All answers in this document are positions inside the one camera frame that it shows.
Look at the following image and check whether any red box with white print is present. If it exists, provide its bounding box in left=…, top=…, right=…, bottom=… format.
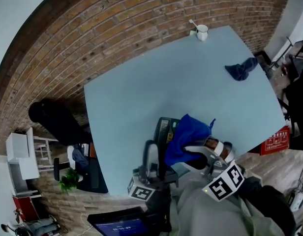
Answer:
left=260, top=126, right=290, bottom=156

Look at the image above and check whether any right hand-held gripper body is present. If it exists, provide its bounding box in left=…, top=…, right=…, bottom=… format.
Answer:
left=202, top=151, right=245, bottom=203

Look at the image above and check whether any person's grey sweatshirt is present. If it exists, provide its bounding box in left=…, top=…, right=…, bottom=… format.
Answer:
left=170, top=179, right=287, bottom=236

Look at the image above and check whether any person's left forearm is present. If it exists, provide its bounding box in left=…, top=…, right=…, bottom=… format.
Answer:
left=145, top=188, right=173, bottom=233

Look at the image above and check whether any white charger cable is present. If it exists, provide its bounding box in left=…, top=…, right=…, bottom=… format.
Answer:
left=80, top=213, right=93, bottom=233

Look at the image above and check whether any grey-blue garment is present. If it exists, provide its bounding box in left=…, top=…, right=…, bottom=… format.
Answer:
left=72, top=145, right=90, bottom=169

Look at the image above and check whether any person's right hand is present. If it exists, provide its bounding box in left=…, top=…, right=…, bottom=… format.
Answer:
left=205, top=137, right=234, bottom=162

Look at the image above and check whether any white enamel mug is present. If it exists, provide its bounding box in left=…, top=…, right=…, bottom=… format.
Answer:
left=196, top=24, right=209, bottom=42

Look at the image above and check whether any dark navy cloth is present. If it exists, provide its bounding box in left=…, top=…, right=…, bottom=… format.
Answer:
left=224, top=57, right=259, bottom=82

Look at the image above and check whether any green potted plant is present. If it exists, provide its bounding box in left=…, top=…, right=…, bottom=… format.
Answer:
left=58, top=168, right=80, bottom=194

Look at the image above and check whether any red cabinet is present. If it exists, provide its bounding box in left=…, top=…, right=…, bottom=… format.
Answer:
left=12, top=195, right=40, bottom=221

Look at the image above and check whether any black calculator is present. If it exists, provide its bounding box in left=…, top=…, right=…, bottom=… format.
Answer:
left=153, top=117, right=182, bottom=157

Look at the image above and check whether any white round device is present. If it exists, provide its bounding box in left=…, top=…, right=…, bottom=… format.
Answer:
left=289, top=192, right=303, bottom=212

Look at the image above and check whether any white stool frame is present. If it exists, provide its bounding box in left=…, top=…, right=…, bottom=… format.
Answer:
left=33, top=136, right=59, bottom=168

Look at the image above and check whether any black high-back office chair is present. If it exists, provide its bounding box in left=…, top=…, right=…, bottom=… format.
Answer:
left=28, top=98, right=109, bottom=194

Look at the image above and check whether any white cabinet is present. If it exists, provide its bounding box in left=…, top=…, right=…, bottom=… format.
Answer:
left=6, top=127, right=41, bottom=196

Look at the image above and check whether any metal desk frame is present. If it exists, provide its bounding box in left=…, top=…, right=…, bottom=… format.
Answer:
left=269, top=34, right=303, bottom=70

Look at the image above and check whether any person's right forearm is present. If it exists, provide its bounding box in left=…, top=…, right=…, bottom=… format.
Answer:
left=230, top=176, right=297, bottom=236

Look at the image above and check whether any bright blue cloth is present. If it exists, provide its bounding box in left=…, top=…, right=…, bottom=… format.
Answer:
left=165, top=114, right=216, bottom=167

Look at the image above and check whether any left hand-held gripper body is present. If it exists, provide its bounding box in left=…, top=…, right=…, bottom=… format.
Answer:
left=127, top=165, right=180, bottom=203

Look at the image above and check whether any black tablet with timer screen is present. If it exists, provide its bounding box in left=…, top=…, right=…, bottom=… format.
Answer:
left=87, top=206, right=149, bottom=236

